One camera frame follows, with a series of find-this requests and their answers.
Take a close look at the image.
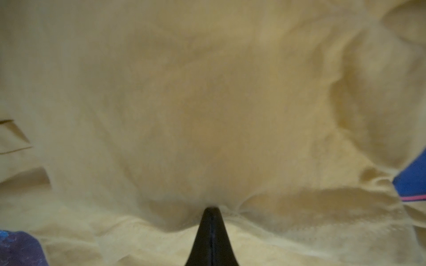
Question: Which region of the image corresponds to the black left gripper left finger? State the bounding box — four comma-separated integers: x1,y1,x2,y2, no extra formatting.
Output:
185,208,212,266

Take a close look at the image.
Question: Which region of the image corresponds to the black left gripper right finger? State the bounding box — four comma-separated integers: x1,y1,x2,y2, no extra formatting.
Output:
211,207,239,266

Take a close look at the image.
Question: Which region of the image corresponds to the yellow printed t-shirt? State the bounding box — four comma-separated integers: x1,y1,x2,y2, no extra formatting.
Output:
1,1,426,266

